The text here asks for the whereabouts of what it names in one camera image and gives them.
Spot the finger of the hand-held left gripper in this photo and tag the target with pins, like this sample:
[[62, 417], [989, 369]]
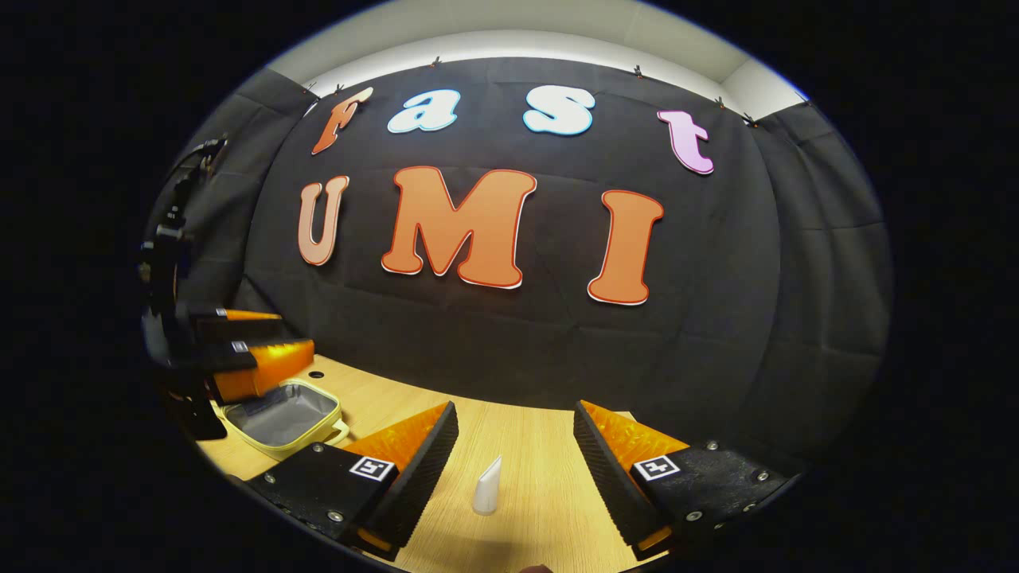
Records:
[[263, 366], [239, 328]]

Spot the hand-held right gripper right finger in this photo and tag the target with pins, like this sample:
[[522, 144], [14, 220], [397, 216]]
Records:
[[609, 469]]

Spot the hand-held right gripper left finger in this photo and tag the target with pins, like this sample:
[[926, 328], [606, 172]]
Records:
[[422, 469]]

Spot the pale yellow suitcase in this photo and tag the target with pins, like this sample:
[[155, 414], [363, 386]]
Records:
[[283, 418]]

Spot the white squeeze tube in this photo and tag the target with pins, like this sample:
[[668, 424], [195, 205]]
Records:
[[487, 489]]

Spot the black backdrop cloth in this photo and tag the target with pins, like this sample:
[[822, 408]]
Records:
[[517, 342]]

